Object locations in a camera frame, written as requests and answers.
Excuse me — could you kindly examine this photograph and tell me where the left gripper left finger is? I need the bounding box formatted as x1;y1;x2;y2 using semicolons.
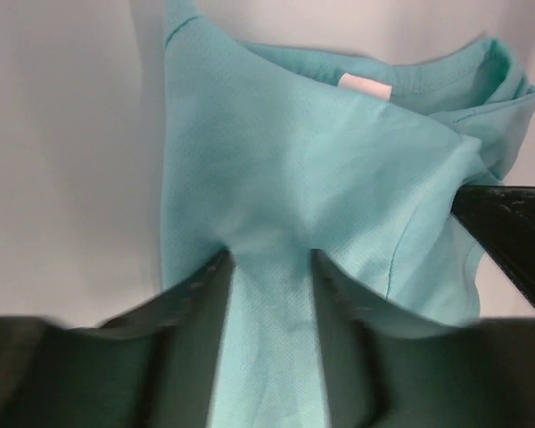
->
0;251;233;427

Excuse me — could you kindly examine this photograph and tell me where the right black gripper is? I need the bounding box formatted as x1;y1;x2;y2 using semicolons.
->
451;185;535;308

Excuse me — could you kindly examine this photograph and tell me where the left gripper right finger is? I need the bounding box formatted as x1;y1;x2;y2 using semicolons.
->
311;250;535;427

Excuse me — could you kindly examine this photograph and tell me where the teal t-shirt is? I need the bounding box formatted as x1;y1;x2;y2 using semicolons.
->
160;1;535;427

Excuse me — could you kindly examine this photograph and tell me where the white neck label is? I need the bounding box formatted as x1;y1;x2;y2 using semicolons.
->
338;73;392;101

